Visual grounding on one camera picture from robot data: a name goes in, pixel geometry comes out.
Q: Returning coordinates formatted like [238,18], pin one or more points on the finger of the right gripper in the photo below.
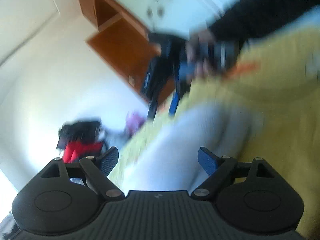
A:
[153,91]
[181,88]

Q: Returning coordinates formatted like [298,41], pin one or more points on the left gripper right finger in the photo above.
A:
[220,172]

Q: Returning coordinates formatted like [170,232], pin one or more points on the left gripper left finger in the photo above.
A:
[96,171]

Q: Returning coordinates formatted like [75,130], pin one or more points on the white knit sweater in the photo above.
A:
[170,161]

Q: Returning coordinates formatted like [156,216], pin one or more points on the black sleeved right forearm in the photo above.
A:
[247,19]

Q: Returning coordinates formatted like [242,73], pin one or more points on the person's right hand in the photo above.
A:
[202,65]

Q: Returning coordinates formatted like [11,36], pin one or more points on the red garment on pile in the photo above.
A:
[75,150]

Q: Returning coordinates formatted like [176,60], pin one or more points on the black garment on pile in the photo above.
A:
[87,132]

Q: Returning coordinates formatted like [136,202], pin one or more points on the brown wooden door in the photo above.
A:
[122,36]

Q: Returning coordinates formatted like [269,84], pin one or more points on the pink plastic bag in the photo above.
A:
[134,121]

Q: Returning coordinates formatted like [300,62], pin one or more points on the white wardrobe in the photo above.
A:
[175,2]

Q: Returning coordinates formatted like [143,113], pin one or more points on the yellow carrot print bedspread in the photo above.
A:
[283,91]

